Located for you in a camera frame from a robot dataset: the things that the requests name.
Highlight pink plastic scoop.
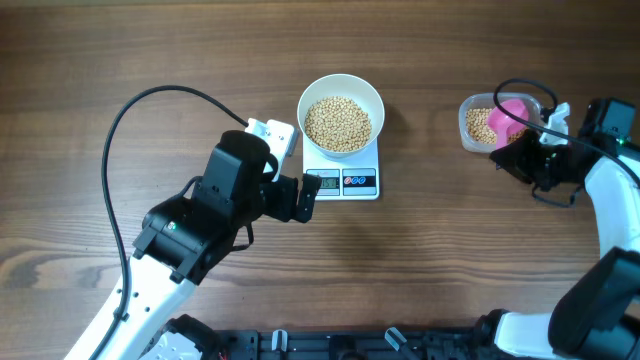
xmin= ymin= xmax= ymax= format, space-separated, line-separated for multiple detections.
xmin=487 ymin=99 xmax=529 ymax=149

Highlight white bowl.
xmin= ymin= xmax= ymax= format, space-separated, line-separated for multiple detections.
xmin=297 ymin=74 xmax=386 ymax=158

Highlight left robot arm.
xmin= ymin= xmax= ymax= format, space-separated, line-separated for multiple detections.
xmin=67 ymin=130 xmax=320 ymax=359

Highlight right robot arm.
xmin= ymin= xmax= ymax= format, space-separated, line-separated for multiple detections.
xmin=474 ymin=98 xmax=639 ymax=359

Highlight white digital kitchen scale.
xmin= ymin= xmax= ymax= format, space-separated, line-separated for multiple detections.
xmin=303 ymin=139 xmax=381 ymax=201

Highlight soybeans in bowl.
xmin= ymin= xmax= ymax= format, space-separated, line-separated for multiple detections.
xmin=304 ymin=96 xmax=372 ymax=153

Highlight clear plastic container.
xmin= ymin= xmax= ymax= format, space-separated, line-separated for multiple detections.
xmin=458 ymin=92 xmax=544 ymax=153

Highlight soybeans in container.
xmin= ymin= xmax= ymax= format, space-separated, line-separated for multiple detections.
xmin=465 ymin=108 xmax=497 ymax=145

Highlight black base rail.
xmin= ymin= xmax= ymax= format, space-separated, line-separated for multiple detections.
xmin=144 ymin=313 xmax=501 ymax=360

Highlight left black cable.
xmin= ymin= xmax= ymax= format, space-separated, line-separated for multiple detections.
xmin=87 ymin=84 xmax=250 ymax=360

